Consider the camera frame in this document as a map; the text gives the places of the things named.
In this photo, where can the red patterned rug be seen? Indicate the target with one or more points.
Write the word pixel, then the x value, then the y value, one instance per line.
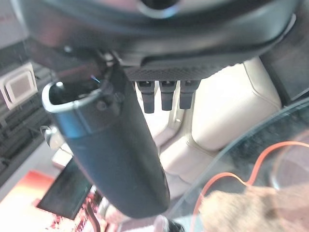
pixel 26 184

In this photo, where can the cream leather sofa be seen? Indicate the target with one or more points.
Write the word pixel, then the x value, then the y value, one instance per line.
pixel 224 108

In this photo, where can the silver metal hook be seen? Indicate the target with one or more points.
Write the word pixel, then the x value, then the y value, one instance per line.
pixel 49 136

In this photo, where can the dark slatted panel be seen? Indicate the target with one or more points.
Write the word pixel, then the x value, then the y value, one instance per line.
pixel 17 135

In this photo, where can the dark cabinet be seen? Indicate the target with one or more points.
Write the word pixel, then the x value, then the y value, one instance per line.
pixel 289 72

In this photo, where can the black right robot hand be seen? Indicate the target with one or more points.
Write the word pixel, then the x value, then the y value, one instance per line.
pixel 125 149

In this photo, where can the brown fuzzy cloth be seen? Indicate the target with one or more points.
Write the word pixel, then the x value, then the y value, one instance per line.
pixel 253 210

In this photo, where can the white framed device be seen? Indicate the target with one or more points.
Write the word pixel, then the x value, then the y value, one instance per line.
pixel 19 87

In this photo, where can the black flat panel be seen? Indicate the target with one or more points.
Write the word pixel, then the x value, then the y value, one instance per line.
pixel 62 193

